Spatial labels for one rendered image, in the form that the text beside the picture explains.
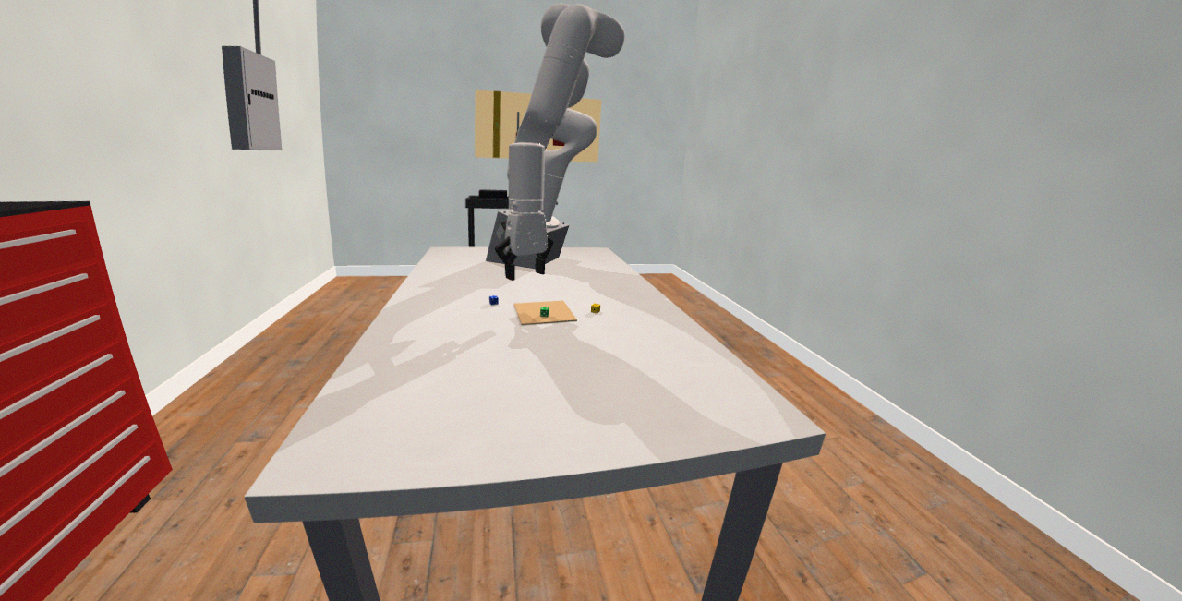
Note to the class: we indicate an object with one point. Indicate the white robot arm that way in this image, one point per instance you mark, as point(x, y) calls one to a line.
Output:
point(530, 189)

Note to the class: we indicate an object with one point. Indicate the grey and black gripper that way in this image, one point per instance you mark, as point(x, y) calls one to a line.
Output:
point(526, 234)

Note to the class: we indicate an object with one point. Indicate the tan square mat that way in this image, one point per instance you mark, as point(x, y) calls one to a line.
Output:
point(529, 313)

